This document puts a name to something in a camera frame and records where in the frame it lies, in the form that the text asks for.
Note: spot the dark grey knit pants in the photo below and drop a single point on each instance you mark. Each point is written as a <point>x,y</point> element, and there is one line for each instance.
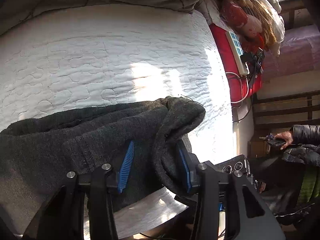
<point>36,154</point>

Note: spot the red mattress sheet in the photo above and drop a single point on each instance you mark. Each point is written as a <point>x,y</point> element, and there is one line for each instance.
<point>238,89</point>

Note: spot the plastic bag with clothes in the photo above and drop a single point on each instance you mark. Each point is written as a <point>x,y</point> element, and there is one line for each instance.
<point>258,21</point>

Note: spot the person's hand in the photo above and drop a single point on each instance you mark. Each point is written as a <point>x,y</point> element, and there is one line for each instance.
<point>287,136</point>

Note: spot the white power strip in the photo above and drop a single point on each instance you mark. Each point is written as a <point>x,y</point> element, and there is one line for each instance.
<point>237,52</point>

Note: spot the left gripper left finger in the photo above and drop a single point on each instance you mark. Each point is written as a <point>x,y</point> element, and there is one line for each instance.
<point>106,181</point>

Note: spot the black smartphone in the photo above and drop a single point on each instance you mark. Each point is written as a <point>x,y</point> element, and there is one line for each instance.
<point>277,143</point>

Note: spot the white quilted bedspread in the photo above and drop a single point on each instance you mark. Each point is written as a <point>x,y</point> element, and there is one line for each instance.
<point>110,54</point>

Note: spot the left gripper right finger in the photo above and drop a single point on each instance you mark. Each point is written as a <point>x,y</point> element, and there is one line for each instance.
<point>201,179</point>

